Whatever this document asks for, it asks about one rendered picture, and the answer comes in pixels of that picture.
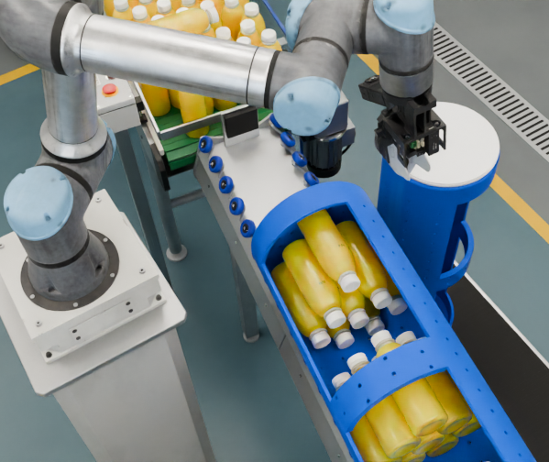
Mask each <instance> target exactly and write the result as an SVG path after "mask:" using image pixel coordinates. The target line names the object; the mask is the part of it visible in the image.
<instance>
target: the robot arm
mask: <svg viewBox="0 0 549 462"><path fill-rule="evenodd" d="M434 23H435V14H434V0H292V1H291V2H290V4H289V7H288V10H287V18H286V25H285V29H286V39H287V43H288V45H289V47H290V49H291V50H292V53H290V52H287V51H282V50H275V49H268V48H263V47H259V46H254V45H249V44H245V43H240V42H235V41H231V40H226V39H221V38H213V37H208V36H204V35H199V34H194V33H190V32H185V31H180V30H176V29H171V28H166V27H157V26H152V25H148V24H143V23H138V22H134V21H129V20H124V19H120V18H115V17H110V16H104V0H0V37H1V39H2V40H3V42H4V43H5V44H6V45H7V47H8V48H10V49H11V50H12V51H13V52H14V53H15V54H16V55H17V56H18V57H20V58H21V59H23V60H24V61H26V62H28V63H30V64H32V65H34V66H36V67H38V68H40V69H41V72H42V80H43V88H44V95H45V104H46V111H47V118H46V119H45V121H44V122H43V124H42V126H41V128H40V140H41V147H42V151H41V155H40V157H39V159H38V161H37V163H36V165H35V167H32V168H29V169H27V170H26V173H24V174H21V173H19V174H18V175H17V176H16V177H15V178H14V179H13V180H12V181H11V182H10V183H9V185H8V187H7V189H6V191H5V197H4V208H5V213H6V217H7V220H8V223H9V224H10V226H11V228H12V229H13V230H14V232H15V233H16V235H17V237H18V239H19V241H20V243H21V244H22V246H23V248H24V250H25V251H26V253H27V272H28V276H29V279H30V281H31V283H32V285H33V287H34V289H35V290H36V292H37V293H38V294H40V295H41V296H43V297H44V298H47V299H49V300H52V301H57V302H67V301H72V300H76V299H79V298H82V297H83V296H85V295H87V294H89V293H90V292H92V291H93V290H95V289H96V288H97V287H98V286H99V285H100V284H101V283H102V281H103V280H104V278H105V276H106V274H107V271H108V269H109V257H108V254H107V252H106V249H105V247H104V244H103V243H102V242H101V241H100V239H98V238H97V237H96V236H95V235H94V234H92V233H91V232H90V231H89V230H88V229H87V227H86V224H85V223H84V221H83V217H84V214H85V212H86V210H87V208H88V206H89V204H90V202H91V200H92V199H93V196H94V194H95V192H96V190H97V188H98V185H99V183H100V181H101V179H102V178H103V176H104V173H105V171H106V169H107V168H108V167H109V166H110V164H111V162H112V160H113V157H114V154H115V135H114V133H113V131H112V129H111V128H110V127H107V124H106V122H105V121H104V120H103V119H102V118H100V117H99V116H98V113H97V90H96V74H100V75H104V76H109V77H113V78H117V79H122V80H127V81H131V82H136V83H144V84H149V85H153V86H158V87H162V88H167V89H171V90H176V91H181V92H185V93H190V94H198V95H202V96H207V97H212V98H216V99H221V100H226V101H230V102H235V103H239V104H243V105H252V106H256V107H261V108H265V109H269V110H273V113H274V116H275V118H276V120H277V122H278V123H279V124H280V126H282V127H283V128H287V129H289V130H290V132H292V134H295V135H300V136H312V135H316V134H319V133H321V132H322V131H324V130H325V129H326V128H327V127H328V126H329V125H330V123H331V121H332V118H333V116H334V113H335V109H336V108H337V107H338V105H339V102H340V97H341V94H340V93H341V90H342V86H343V83H344V79H345V76H346V71H347V68H348V64H349V62H350V58H351V55H352V54H366V55H368V54H378V55H379V75H374V76H371V77H369V78H367V79H366V80H365V81H364V82H363V83H361V84H359V85H358V87H359V90H360V92H361V95H362V98H363V99H364V100H367V101H370V102H372V103H375V104H378V105H383V106H386V107H387V108H386V109H384V110H381V114H380V115H379V117H378V118H377V120H378V128H376V129H374V131H375V139H374V142H375V147H376V149H377V150H378V151H379V153H380V154H381V155H382V157H383V158H384V159H385V160H386V161H387V162H388V163H389V165H390V166H391V167H392V168H393V170H394V171H395V172H396V173H397V174H398V175H400V176H401V177H404V178H405V179H406V180H407V181H409V180H410V173H411V172H412V170H413V168H414V167H415V165H416V164H417V165H418V166H420V167H421V168H422V169H424V170H425V171H427V172H428V171H430V170H431V164H430V162H429V160H428V159H427V157H426V155H425V152H426V153H427V155H428V156H432V155H433V154H435V153H437V152H439V145H440V146H441V147H442V148H443V149H444V150H446V123H445V122H444V121H443V120H442V119H441V118H440V117H439V116H438V114H437V113H436V112H435V111H434V110H433V109H432V108H434V107H436V98H435V97H434V96H433V95H432V94H431V92H432V90H433V80H434ZM440 129H442V130H443V131H444V141H443V140H442V139H441V138H440V137H439V132H440Z"/></svg>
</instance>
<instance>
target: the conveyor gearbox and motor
mask: <svg viewBox="0 0 549 462"><path fill-rule="evenodd" d="M340 94H341V97H340V102H339V105H338V107H337V108H336V109H335V113H334V116H333V118H332V121H331V123H330V125H329V126H328V127H327V128H326V129H325V130H324V131H322V132H321V133H319V134H316V135H314V140H312V141H307V142H306V157H307V164H306V165H307V169H308V171H310V172H312V173H313V174H314V175H315V176H316V177H318V178H330V177H333V176H335V175H336V174H337V173H338V172H339V171H340V169H341V159H342V155H343V154H344V153H345V152H346V151H347V150H348V149H349V148H350V146H351V145H352V144H353V143H355V135H356V131H355V126H354V125H353V123H352V122H351V120H350V119H349V117H348V102H349V99H347V98H346V96H345V95H344V93H343V92H342V90H341V93H340ZM347 145H348V146H347ZM345 146H347V147H346V148H345V149H344V150H343V151H342V148H343V147H345Z"/></svg>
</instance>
